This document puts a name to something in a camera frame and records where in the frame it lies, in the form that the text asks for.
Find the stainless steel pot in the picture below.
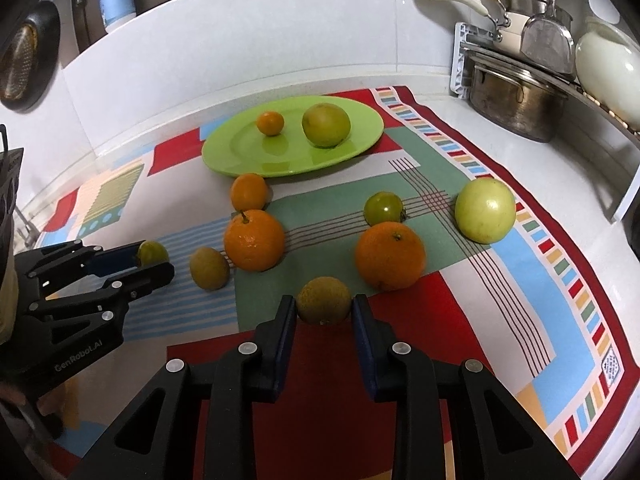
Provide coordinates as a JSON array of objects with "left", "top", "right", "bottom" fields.
[{"left": 469, "top": 55, "right": 567, "bottom": 143}]

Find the white rice paddle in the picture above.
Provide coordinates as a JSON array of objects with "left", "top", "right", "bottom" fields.
[{"left": 588, "top": 0, "right": 620, "bottom": 25}]

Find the colourful patterned table mat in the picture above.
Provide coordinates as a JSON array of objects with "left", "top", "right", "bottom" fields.
[{"left": 43, "top": 88, "right": 639, "bottom": 479}]

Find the medium orange tangerine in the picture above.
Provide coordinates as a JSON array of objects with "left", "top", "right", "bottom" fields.
[{"left": 230, "top": 174, "right": 271, "bottom": 211}]

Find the small brown round fruit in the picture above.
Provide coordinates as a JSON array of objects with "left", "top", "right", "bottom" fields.
[{"left": 296, "top": 276, "right": 352, "bottom": 325}]

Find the green round plate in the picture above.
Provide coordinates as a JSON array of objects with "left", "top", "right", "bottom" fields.
[{"left": 202, "top": 96, "right": 384, "bottom": 178}]

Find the metal dish rack shelf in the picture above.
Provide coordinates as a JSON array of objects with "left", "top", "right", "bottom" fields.
[{"left": 450, "top": 22, "right": 639, "bottom": 221}]

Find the large orange with stem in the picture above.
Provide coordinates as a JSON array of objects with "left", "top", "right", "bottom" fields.
[{"left": 224, "top": 209, "right": 286, "bottom": 272}]

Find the white ceramic pot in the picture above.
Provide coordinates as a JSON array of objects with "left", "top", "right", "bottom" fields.
[{"left": 575, "top": 16, "right": 639, "bottom": 131}]

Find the hanging black strainer pan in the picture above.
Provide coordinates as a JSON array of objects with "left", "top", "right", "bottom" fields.
[{"left": 1, "top": 0, "right": 61, "bottom": 113}]

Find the brownish green pear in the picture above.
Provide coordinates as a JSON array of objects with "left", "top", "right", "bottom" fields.
[{"left": 302, "top": 103, "right": 352, "bottom": 148}]

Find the light green apple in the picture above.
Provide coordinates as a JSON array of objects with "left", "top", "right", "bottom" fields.
[{"left": 454, "top": 178, "right": 516, "bottom": 245}]

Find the cream-handled pan lower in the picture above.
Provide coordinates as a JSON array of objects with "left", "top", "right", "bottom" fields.
[{"left": 432, "top": 0, "right": 526, "bottom": 58}]

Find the small green tomato fruit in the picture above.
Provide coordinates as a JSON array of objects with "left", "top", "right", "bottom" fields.
[{"left": 363, "top": 191, "right": 407, "bottom": 226}]

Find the steel lidded pot behind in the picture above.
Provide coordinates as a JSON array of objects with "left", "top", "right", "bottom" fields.
[{"left": 500, "top": 0, "right": 547, "bottom": 32}]

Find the small orange on plate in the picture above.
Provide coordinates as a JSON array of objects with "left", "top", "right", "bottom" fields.
[{"left": 256, "top": 110, "right": 285, "bottom": 136}]

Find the metal skimmer ladle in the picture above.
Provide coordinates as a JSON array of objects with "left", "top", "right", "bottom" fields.
[{"left": 521, "top": 0, "right": 575, "bottom": 80}]

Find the small yellow-brown fruit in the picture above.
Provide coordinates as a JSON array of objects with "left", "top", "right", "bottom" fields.
[{"left": 189, "top": 247, "right": 230, "bottom": 290}]

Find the person's left hand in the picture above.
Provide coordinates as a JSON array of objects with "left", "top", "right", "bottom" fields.
[{"left": 0, "top": 382, "right": 26, "bottom": 406}]

